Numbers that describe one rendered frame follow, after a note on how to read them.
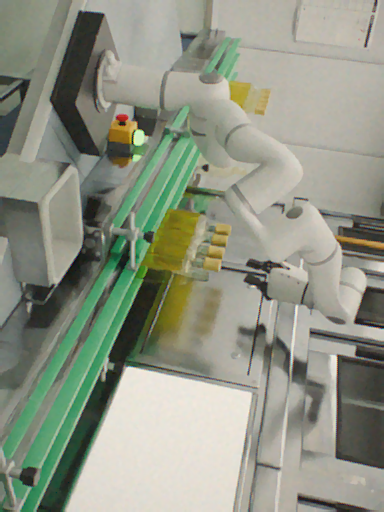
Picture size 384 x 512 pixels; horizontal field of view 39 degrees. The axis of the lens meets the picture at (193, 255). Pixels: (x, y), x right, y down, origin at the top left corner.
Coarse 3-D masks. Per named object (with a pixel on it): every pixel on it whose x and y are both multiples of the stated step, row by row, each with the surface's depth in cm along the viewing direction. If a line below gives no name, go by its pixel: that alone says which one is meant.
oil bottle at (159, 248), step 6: (150, 246) 149; (156, 246) 149; (162, 246) 150; (168, 246) 150; (174, 246) 150; (180, 246) 150; (150, 252) 148; (156, 252) 147; (162, 252) 147; (168, 252) 148; (174, 252) 148; (180, 252) 148; (186, 252) 148; (192, 252) 149; (186, 258) 146; (192, 258) 147; (192, 264) 148
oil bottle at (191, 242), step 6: (156, 234) 154; (162, 234) 154; (168, 234) 154; (174, 234) 155; (180, 234) 155; (156, 240) 152; (162, 240) 152; (168, 240) 152; (174, 240) 152; (180, 240) 152; (186, 240) 153; (192, 240) 153; (198, 240) 154; (186, 246) 151; (192, 246) 151; (198, 246) 152; (198, 252) 153
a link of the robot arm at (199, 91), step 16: (176, 80) 129; (192, 80) 129; (208, 80) 128; (224, 80) 129; (160, 96) 131; (176, 96) 130; (192, 96) 128; (208, 96) 128; (224, 96) 129; (192, 112) 133; (208, 112) 130; (192, 128) 136
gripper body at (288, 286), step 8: (288, 264) 143; (272, 272) 142; (280, 272) 140; (288, 272) 140; (296, 272) 140; (304, 272) 141; (272, 280) 143; (280, 280) 141; (288, 280) 140; (296, 280) 139; (304, 280) 139; (272, 288) 144; (280, 288) 143; (288, 288) 141; (296, 288) 140; (304, 288) 139; (272, 296) 146; (280, 296) 144; (288, 296) 143; (296, 296) 141; (296, 304) 143
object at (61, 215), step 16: (64, 176) 115; (48, 192) 110; (64, 192) 124; (48, 208) 127; (64, 208) 127; (80, 208) 127; (48, 224) 111; (64, 224) 130; (80, 224) 129; (48, 240) 112; (64, 240) 132; (80, 240) 132; (48, 256) 115; (64, 256) 128; (64, 272) 124
